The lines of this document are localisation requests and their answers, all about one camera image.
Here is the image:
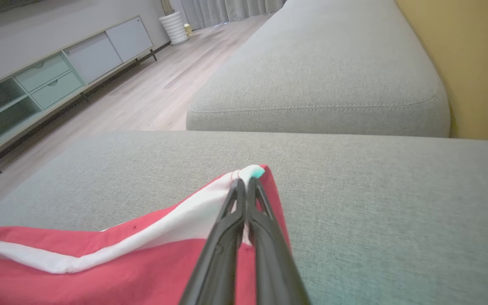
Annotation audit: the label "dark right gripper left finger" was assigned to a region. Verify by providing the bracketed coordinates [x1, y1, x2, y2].
[179, 178, 247, 305]

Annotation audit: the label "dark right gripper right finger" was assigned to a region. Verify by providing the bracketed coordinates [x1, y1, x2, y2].
[247, 177, 311, 305]

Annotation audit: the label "red shorts with white stripe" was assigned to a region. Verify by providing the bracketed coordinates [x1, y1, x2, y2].
[0, 164, 291, 305]

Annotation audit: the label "large grey sofa seat cushion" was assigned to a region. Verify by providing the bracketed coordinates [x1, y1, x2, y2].
[0, 130, 488, 305]

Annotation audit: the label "small grey sofa seat cushion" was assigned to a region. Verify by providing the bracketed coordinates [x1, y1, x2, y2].
[186, 0, 451, 137]

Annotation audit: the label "green plant in white pot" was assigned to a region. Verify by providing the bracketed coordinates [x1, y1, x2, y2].
[159, 0, 189, 46]

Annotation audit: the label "pale green TV cabinet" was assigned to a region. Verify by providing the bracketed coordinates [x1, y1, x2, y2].
[0, 16, 158, 174]

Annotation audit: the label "grey pleated curtain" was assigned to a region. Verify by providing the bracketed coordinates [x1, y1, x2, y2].
[180, 0, 287, 30]

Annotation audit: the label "big yellow sofa back cushion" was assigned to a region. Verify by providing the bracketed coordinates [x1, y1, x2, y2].
[394, 0, 488, 142]

